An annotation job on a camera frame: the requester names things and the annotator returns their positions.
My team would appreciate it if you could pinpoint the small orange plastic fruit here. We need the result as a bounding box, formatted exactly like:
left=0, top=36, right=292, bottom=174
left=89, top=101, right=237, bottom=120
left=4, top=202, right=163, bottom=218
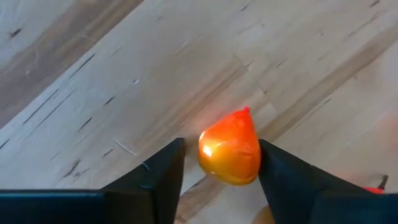
left=198, top=106, right=262, bottom=187

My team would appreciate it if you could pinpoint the orange plastic pear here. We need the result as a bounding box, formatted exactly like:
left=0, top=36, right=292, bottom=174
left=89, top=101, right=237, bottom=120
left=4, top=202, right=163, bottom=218
left=362, top=174, right=389, bottom=195

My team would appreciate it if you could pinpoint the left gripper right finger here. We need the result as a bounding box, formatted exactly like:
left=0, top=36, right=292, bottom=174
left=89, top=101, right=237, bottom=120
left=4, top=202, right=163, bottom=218
left=258, top=139, right=398, bottom=224

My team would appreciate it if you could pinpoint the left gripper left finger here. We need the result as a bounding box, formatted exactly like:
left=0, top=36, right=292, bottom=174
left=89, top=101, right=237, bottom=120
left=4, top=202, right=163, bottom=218
left=0, top=138, right=186, bottom=224

